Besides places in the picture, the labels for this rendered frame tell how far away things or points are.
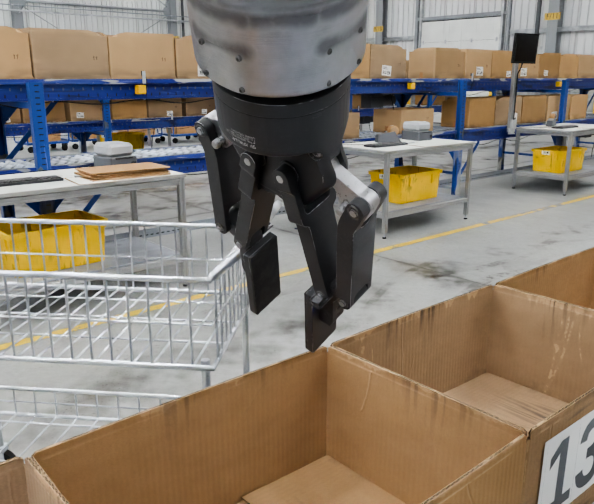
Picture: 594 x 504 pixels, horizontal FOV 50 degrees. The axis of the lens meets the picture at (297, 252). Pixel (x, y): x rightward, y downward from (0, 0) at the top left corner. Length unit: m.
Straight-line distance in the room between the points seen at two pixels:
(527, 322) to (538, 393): 0.12
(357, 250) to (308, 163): 0.06
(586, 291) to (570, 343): 0.39
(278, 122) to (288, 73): 0.03
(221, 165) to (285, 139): 0.10
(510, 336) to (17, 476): 0.79
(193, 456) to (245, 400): 0.09
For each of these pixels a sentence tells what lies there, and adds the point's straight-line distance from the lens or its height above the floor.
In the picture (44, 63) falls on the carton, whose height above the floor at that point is 1.49.
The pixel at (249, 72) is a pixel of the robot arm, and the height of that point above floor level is 1.39.
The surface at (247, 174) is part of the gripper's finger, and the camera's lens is 0.40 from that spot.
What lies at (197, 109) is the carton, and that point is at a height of 0.90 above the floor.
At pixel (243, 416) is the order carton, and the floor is 1.00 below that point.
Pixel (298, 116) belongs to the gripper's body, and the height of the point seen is 1.37.
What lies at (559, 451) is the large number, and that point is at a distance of 0.77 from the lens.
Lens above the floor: 1.39
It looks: 15 degrees down
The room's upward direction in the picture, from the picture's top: straight up
